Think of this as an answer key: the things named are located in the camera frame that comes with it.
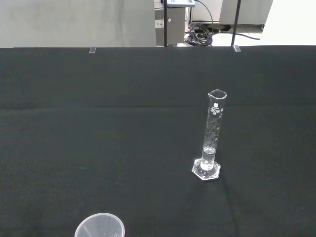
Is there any black bench cloth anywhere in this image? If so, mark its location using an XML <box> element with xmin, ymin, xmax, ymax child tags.
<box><xmin>0</xmin><ymin>45</ymin><xmax>316</xmax><ymax>237</ymax></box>

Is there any grey metal cabinet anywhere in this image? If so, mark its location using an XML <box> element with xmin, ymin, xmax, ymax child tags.
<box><xmin>154</xmin><ymin>0</ymin><xmax>192</xmax><ymax>47</ymax></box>

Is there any black tripod leg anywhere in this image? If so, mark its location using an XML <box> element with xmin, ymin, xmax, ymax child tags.
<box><xmin>231</xmin><ymin>0</ymin><xmax>241</xmax><ymax>47</ymax></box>
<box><xmin>162</xmin><ymin>0</ymin><xmax>169</xmax><ymax>47</ymax></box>

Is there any clear plastic funnel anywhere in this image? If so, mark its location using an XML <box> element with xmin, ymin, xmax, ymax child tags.
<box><xmin>74</xmin><ymin>212</ymin><xmax>125</xmax><ymax>237</ymax></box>

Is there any grey partition panel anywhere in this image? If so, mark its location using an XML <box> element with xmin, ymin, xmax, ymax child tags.
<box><xmin>0</xmin><ymin>0</ymin><xmax>157</xmax><ymax>48</ymax></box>

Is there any black cable bundle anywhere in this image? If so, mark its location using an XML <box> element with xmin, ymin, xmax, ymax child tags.
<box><xmin>184</xmin><ymin>22</ymin><xmax>214</xmax><ymax>47</ymax></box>

